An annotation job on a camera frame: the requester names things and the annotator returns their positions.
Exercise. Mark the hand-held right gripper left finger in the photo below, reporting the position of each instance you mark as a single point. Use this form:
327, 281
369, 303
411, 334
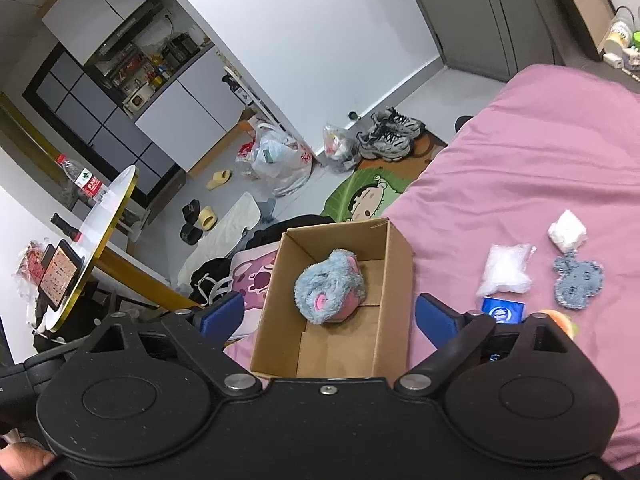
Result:
222, 316

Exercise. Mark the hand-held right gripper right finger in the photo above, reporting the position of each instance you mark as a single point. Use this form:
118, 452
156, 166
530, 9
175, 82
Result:
434, 317

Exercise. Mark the brown cardboard box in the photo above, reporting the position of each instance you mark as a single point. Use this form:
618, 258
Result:
395, 280

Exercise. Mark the small blue packet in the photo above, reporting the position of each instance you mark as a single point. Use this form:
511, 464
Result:
504, 310

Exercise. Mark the orange green plush toy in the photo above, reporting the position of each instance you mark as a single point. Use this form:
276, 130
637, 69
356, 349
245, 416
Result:
562, 321

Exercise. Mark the grey knitted mouse patch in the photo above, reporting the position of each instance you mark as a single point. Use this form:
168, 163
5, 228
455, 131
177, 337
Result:
577, 280

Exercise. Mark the person's left hand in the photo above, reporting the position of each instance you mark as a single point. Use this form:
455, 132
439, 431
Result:
22, 462

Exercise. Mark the pink cartoon bag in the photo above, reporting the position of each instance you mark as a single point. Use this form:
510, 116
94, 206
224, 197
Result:
252, 275

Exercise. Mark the white floor towel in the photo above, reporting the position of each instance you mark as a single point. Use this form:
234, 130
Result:
227, 232

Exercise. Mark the clear bag of white filling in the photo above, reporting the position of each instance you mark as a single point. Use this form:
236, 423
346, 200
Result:
505, 270

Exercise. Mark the black slipper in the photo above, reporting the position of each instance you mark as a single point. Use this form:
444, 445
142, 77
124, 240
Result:
191, 234
190, 210

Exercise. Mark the yellow slipper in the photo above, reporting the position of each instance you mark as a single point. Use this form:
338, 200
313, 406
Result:
207, 217
220, 180

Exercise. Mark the blue-grey pink plush toy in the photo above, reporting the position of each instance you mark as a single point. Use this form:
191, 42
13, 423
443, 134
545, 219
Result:
325, 282

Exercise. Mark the black clothing pile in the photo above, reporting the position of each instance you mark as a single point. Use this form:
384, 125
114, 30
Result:
295, 227

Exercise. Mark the grey-blue cloth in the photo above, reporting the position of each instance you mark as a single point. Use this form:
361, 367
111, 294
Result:
267, 210

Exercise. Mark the black tablet on stand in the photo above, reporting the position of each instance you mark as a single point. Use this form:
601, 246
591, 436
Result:
61, 272

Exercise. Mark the red snack packet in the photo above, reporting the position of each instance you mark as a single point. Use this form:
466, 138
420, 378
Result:
32, 265

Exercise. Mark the green cartoon floor mat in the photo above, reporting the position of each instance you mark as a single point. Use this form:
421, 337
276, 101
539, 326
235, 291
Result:
370, 195

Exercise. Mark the round white gold-rim table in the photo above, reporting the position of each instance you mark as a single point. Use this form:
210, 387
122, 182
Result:
107, 215

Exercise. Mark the pink bed sheet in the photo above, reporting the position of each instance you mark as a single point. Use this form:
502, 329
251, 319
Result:
500, 170

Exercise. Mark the white red-print plastic bag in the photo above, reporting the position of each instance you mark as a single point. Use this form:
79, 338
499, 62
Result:
277, 160

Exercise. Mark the black cylindrical device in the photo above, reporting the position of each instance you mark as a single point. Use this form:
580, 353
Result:
65, 226

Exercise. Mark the clear plastic trash bag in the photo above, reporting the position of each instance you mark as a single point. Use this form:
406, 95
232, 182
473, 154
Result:
340, 147

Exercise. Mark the red-label plastic water bottle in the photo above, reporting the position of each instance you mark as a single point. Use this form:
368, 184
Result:
82, 180

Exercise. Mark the white lower kitchen cabinet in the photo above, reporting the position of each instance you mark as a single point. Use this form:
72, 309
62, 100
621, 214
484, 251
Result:
185, 115

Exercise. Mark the white kitchen cabinet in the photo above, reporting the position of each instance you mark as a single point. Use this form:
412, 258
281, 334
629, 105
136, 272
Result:
185, 115
87, 10

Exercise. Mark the narrow white shelf rack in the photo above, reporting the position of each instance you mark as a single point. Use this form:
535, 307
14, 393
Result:
240, 85

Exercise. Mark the white countertop appliance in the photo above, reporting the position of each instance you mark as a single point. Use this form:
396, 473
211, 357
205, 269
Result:
137, 99

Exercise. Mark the dark grey panelled door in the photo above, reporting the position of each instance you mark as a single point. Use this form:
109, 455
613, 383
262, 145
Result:
90, 115

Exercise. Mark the black toaster oven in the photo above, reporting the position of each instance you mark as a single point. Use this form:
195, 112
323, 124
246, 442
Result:
181, 46

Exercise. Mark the grey wardrobe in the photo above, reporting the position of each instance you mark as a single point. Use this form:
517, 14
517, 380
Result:
475, 15

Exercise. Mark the white charger block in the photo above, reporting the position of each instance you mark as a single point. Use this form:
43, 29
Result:
614, 60

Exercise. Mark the white upper kitchen cabinet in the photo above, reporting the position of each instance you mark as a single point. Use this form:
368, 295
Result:
87, 10

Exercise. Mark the white yellow-label jar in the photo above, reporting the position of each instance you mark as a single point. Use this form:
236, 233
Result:
617, 32

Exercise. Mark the green cap bottle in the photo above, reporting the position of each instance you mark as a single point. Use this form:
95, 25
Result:
636, 40

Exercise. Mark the black-framed wooden board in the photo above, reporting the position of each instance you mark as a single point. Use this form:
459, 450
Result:
580, 5

